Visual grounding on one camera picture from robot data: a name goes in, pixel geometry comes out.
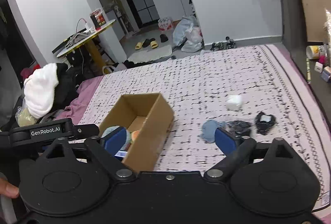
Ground dark sequin pouch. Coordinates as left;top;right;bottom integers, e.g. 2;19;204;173
226;120;252;137

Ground blue denim pouch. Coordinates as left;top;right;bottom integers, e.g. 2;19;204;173
201;119;227;143

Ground black knitted pouch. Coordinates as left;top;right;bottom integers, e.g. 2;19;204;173
255;112;276;135

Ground white soft bundle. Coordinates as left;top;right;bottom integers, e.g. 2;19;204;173
226;95;243;111

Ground blue tissue pack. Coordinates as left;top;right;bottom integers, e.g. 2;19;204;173
114;150;128;160

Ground plush hamburger toy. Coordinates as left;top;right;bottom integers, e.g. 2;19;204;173
130;131;140;144

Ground person's left hand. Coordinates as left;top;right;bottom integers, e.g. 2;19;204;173
0;178;19;199

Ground pink bed sheet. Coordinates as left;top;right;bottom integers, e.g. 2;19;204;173
51;43;331;219

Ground white fluffy garment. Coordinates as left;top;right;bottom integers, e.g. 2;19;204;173
24;63;59;119

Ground black clothes pile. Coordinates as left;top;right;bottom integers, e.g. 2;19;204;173
50;63;81;112

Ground brown cardboard box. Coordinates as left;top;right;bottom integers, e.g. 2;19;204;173
99;93;174;172

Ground white black patterned bedspread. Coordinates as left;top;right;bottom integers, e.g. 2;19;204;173
77;43;331;212

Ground white floor mat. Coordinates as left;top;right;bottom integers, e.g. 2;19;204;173
128;45;172;64

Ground grey cloth on table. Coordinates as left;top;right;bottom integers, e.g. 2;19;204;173
65;31;91;49

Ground round white yellow table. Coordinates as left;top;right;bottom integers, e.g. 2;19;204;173
56;19;116;71

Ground yellow slipper left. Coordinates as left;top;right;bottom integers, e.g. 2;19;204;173
135;42;143;50

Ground yellow slipper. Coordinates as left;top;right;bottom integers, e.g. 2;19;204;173
150;41;158;49
135;42;143;50

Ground small purple box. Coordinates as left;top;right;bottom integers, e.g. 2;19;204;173
320;67;331;83

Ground black slipper pair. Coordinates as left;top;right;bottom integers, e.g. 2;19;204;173
142;38;155;48

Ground yellow slipper right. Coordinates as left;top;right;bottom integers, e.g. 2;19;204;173
150;41;158;49

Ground small white cube box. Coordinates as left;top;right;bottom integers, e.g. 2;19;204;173
314;62;324;73

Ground yellow white can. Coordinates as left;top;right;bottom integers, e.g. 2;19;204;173
306;45;326;60

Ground pink round object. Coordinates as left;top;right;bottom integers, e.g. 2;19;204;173
319;56;326;64

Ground black single slipper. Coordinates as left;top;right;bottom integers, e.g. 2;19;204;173
160;34;168;43

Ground grey plastic bag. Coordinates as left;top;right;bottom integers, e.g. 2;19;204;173
172;16;203;53

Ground red snack box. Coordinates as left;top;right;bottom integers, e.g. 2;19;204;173
90;8;106;31

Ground red white water bottle pack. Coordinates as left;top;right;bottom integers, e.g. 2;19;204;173
158;17;173;31

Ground floral plastic bag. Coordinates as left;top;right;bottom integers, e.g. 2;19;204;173
324;9;331;45

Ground white kitchen cabinet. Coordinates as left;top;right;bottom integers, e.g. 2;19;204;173
153;0;193;21

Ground white charger with red cable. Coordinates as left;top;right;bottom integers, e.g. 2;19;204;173
75;18;95;32

